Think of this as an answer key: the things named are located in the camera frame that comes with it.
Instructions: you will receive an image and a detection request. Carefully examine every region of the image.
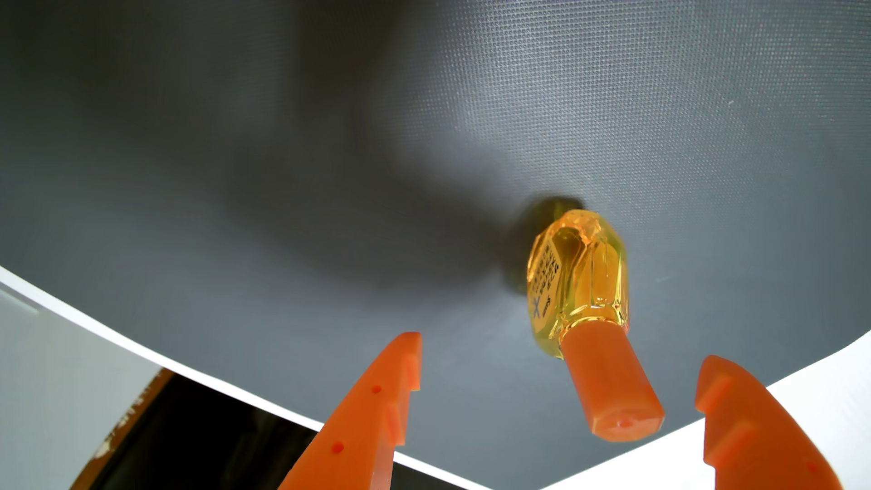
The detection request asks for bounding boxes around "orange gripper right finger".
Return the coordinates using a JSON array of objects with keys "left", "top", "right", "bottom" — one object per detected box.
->
[{"left": 695, "top": 354, "right": 845, "bottom": 490}]

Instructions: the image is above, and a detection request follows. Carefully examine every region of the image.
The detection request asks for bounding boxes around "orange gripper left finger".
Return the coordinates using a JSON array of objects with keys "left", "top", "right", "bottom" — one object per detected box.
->
[{"left": 278, "top": 331, "right": 423, "bottom": 490}]

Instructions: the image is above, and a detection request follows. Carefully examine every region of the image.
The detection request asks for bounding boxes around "yellow eyedrops bottle orange cap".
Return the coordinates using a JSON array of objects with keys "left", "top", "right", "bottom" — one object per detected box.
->
[{"left": 525, "top": 209, "right": 665, "bottom": 443}]

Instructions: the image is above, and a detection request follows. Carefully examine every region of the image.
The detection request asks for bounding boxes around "brown wooden furniture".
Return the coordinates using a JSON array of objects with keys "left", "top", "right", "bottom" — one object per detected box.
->
[{"left": 68, "top": 367, "right": 174, "bottom": 490}]

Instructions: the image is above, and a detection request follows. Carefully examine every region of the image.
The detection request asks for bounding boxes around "grey textured mat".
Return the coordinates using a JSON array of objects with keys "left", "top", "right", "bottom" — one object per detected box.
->
[{"left": 0, "top": 0, "right": 871, "bottom": 490}]

